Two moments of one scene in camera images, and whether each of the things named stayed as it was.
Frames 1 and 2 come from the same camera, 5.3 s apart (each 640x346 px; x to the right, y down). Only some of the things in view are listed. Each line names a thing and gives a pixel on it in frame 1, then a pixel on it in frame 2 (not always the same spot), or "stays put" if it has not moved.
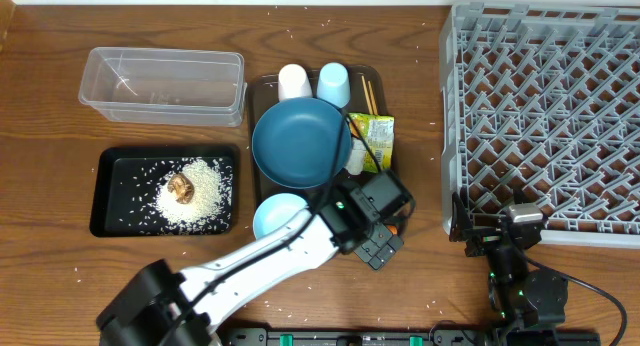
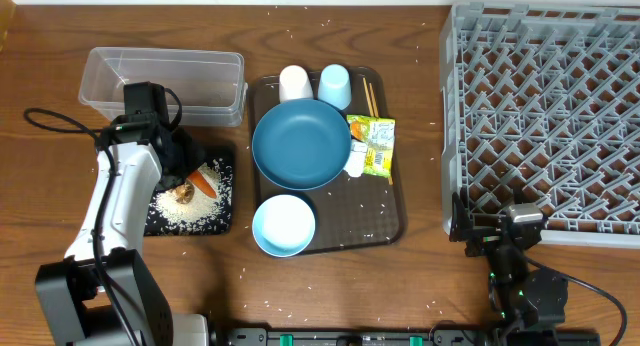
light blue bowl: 273,211 stays put
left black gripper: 381,258 → 198,157
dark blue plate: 294,142 stays put
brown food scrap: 182,187 stays put
